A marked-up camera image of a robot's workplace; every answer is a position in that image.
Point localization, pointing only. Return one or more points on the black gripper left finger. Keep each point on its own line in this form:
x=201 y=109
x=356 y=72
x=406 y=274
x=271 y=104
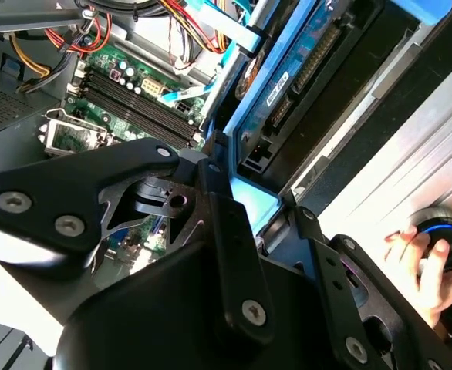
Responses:
x=95 y=173

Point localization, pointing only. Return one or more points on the person bare hand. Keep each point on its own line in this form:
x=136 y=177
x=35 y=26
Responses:
x=434 y=293

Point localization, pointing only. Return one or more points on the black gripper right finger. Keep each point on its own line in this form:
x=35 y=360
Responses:
x=328 y=277

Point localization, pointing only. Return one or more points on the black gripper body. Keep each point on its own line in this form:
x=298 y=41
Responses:
x=152 y=323

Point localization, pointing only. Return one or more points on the hard disk with blue carrier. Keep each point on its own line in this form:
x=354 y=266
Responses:
x=311 y=65

